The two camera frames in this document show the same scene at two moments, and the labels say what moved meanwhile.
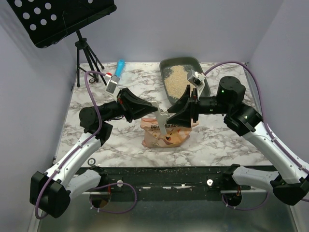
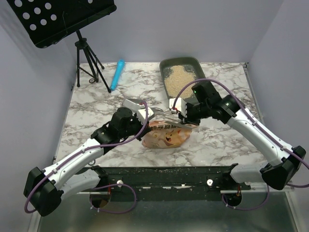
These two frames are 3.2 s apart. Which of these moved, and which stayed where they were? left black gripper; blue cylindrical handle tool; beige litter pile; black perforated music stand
Moved: left black gripper
Stayed: blue cylindrical handle tool; beige litter pile; black perforated music stand
